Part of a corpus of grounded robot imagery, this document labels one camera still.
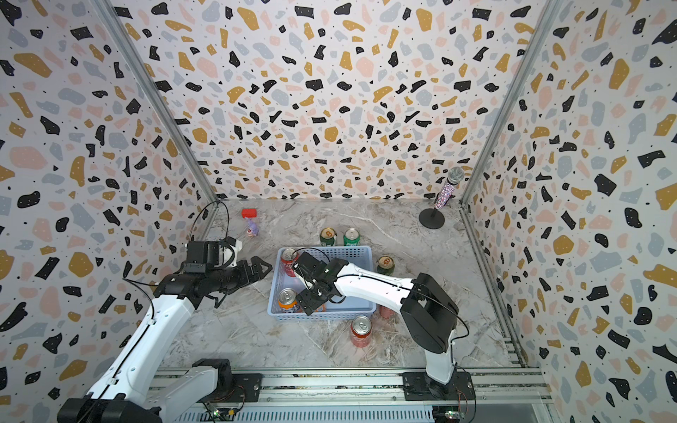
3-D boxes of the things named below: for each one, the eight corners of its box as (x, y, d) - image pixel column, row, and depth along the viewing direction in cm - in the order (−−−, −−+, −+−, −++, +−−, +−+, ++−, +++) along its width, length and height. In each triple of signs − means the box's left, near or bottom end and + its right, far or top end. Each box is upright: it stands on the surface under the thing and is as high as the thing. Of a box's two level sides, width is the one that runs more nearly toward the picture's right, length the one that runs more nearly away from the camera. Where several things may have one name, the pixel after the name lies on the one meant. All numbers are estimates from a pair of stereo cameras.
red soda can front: (351, 347, 83) (351, 335, 74) (351, 328, 87) (351, 315, 78) (369, 347, 83) (371, 335, 74) (369, 328, 87) (371, 315, 78)
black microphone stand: (426, 231, 114) (427, 226, 112) (416, 215, 120) (417, 210, 118) (445, 226, 116) (447, 221, 114) (435, 211, 122) (436, 206, 120)
